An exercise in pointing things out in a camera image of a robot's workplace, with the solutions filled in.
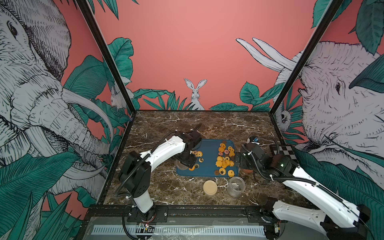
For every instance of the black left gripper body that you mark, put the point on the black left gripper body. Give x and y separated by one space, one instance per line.
187 159

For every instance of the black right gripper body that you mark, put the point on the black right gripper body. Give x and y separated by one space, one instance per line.
243 164

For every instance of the pile of ring cookies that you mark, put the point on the pile of ring cookies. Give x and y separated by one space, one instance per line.
199 159

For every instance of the pile of yellow cookies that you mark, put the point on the pile of yellow cookies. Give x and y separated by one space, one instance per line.
225 165

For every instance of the clear glass cookie jar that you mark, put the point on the clear glass cookie jar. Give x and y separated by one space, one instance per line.
236 187

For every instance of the beige jar lid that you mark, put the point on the beige jar lid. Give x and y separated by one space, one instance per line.
210 188

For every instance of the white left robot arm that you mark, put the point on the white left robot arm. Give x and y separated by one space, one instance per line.
135 175

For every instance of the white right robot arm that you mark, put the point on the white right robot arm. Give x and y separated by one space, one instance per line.
333 216

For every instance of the teal rectangular tray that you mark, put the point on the teal rectangular tray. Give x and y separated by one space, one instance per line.
206 169

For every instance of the black white checkerboard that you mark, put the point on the black white checkerboard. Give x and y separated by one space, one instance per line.
285 150

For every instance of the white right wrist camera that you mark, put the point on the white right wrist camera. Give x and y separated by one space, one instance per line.
253 139

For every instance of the white slotted cable duct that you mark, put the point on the white slotted cable duct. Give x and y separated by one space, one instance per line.
249 231

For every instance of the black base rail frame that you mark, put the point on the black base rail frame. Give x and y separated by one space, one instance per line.
110 222

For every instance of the black cage frame post right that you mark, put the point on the black cage frame post right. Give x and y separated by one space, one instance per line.
325 20

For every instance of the black cage frame post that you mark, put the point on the black cage frame post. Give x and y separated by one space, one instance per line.
103 47
325 20

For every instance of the black cage frame post left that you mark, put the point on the black cage frame post left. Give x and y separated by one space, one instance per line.
103 47

